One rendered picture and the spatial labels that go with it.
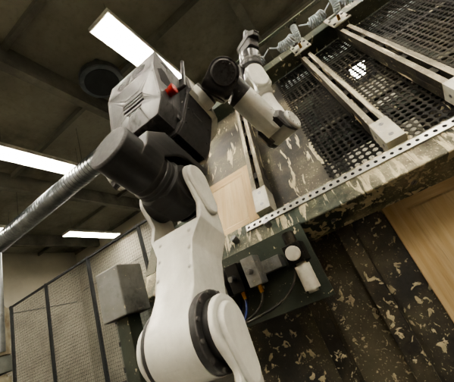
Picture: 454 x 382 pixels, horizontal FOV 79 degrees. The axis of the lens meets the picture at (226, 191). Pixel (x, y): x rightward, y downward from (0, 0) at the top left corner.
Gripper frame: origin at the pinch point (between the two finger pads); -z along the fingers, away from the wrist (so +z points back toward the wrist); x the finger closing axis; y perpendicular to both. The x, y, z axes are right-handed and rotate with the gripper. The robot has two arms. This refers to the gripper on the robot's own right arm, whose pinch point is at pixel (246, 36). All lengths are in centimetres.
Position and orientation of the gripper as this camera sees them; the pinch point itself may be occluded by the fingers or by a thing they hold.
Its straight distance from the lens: 134.9
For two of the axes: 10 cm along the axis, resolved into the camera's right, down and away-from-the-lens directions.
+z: 0.9, 9.4, -3.4
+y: 8.8, 0.8, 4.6
